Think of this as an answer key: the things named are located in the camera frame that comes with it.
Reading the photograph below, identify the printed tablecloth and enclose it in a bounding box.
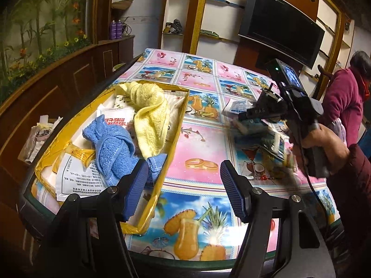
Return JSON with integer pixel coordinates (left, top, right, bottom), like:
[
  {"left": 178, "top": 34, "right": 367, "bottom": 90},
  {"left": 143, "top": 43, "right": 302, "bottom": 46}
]
[{"left": 30, "top": 49, "right": 341, "bottom": 262}]

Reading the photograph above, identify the pale yellow terry towel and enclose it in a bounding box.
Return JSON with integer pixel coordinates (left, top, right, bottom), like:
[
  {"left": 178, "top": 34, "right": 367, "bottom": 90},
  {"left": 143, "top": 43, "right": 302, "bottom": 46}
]
[{"left": 116, "top": 81, "right": 170, "bottom": 160}]

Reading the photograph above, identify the wooden wall shelf unit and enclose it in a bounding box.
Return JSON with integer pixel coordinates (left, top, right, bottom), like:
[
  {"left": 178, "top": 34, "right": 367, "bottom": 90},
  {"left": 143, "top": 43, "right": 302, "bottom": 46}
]
[
  {"left": 301, "top": 0, "right": 354, "bottom": 79},
  {"left": 161, "top": 0, "right": 250, "bottom": 55}
]

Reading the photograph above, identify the person's right forearm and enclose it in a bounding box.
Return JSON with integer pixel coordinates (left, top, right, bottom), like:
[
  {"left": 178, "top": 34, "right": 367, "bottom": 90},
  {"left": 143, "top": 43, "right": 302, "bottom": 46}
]
[{"left": 325, "top": 143, "right": 371, "bottom": 278}]

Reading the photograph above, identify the plastic bag of scraps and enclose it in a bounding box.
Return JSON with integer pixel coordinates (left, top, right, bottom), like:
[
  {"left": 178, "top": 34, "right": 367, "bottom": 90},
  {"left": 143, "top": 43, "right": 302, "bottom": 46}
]
[{"left": 18, "top": 115, "right": 63, "bottom": 163}]

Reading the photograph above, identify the white packet black text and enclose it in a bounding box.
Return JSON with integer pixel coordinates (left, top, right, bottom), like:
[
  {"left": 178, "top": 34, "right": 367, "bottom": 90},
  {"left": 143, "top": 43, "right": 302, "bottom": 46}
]
[{"left": 55, "top": 153, "right": 115, "bottom": 202}]

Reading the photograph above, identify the yellow foil packet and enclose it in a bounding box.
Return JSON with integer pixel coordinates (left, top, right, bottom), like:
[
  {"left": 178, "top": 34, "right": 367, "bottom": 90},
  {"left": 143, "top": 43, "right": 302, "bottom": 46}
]
[{"left": 64, "top": 146, "right": 97, "bottom": 165}]

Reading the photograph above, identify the yellow cardboard box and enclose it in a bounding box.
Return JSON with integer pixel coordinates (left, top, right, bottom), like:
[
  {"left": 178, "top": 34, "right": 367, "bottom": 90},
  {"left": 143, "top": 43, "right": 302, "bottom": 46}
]
[{"left": 35, "top": 79, "right": 190, "bottom": 235}]

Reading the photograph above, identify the brown paper bag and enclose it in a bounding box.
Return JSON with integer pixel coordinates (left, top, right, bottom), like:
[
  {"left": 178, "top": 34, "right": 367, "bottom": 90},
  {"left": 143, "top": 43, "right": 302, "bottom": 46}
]
[{"left": 112, "top": 0, "right": 134, "bottom": 10}]

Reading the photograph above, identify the white packet red print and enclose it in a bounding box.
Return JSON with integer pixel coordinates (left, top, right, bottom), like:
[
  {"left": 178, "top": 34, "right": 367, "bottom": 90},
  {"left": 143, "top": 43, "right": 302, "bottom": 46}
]
[{"left": 97, "top": 104, "right": 137, "bottom": 131}]

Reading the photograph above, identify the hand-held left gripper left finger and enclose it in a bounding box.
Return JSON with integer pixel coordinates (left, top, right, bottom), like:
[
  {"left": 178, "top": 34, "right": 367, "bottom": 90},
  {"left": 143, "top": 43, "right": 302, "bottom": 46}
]
[{"left": 35, "top": 159, "right": 150, "bottom": 278}]

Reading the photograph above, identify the black flat television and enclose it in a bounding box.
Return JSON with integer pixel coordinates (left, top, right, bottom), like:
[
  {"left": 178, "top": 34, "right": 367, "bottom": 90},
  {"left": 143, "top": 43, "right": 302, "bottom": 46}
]
[{"left": 238, "top": 0, "right": 326, "bottom": 70}]

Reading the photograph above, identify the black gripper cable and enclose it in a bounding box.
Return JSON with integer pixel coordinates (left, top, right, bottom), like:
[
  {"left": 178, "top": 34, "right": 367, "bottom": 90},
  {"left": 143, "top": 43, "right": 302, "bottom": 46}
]
[{"left": 301, "top": 148, "right": 331, "bottom": 218}]

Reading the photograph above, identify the blue terry towel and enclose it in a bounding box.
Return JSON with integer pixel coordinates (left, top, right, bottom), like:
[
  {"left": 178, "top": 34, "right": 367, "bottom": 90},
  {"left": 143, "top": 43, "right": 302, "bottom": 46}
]
[{"left": 83, "top": 114, "right": 168, "bottom": 187}]

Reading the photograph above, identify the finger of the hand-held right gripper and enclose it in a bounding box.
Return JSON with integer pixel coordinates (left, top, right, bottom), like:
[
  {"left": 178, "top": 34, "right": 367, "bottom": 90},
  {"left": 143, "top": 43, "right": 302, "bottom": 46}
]
[{"left": 238, "top": 109, "right": 263, "bottom": 122}]

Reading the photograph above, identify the white and blue packet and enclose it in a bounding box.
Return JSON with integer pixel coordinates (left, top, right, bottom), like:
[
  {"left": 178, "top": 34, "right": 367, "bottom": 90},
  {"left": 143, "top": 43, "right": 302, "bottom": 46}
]
[{"left": 223, "top": 98, "right": 257, "bottom": 116}]

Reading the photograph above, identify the white packet leaf print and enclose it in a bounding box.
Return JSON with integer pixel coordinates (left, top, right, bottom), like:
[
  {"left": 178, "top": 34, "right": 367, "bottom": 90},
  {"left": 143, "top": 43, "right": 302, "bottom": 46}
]
[{"left": 112, "top": 91, "right": 134, "bottom": 107}]

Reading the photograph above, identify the white striped packet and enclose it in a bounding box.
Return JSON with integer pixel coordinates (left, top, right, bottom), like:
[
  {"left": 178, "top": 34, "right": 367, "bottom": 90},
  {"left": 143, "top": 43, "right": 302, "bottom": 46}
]
[{"left": 164, "top": 91, "right": 186, "bottom": 144}]

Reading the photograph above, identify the black-rimmed table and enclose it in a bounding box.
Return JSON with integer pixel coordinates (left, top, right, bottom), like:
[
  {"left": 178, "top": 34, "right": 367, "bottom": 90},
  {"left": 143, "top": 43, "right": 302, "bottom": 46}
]
[{"left": 17, "top": 55, "right": 348, "bottom": 270}]

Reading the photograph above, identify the person's right hand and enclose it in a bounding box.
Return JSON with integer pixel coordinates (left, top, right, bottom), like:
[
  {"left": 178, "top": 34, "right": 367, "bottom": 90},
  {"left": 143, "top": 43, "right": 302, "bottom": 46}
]
[{"left": 290, "top": 123, "right": 350, "bottom": 166}]

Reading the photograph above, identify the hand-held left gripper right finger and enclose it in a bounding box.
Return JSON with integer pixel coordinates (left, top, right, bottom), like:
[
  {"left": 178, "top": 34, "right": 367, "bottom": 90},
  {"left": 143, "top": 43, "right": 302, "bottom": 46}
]
[{"left": 220, "top": 160, "right": 331, "bottom": 278}]

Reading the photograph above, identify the black bag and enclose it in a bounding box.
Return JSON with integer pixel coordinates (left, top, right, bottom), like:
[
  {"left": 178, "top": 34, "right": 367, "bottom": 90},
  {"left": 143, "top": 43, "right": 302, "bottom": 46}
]
[{"left": 164, "top": 19, "right": 183, "bottom": 34}]

